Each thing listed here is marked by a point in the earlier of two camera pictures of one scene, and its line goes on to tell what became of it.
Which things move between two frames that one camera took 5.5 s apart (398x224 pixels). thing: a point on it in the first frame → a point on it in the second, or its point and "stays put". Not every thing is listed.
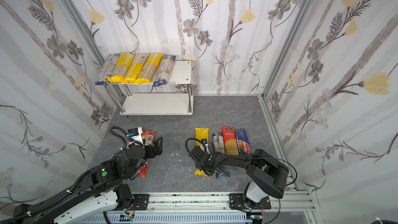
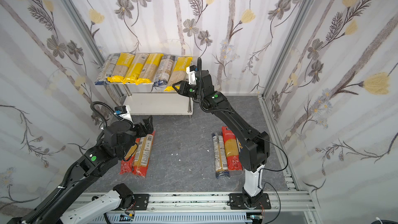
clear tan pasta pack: [219, 146] stays put
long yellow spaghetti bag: [202, 133] → [179, 73]
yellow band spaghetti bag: [136, 68] stays put
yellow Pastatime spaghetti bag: [121, 68] stays put
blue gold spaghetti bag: [165, 70] stays put
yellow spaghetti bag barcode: [148, 72] stays put
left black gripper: [154, 146] → [142, 127]
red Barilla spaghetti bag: [230, 141] stays put
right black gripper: [197, 154] → [189, 90]
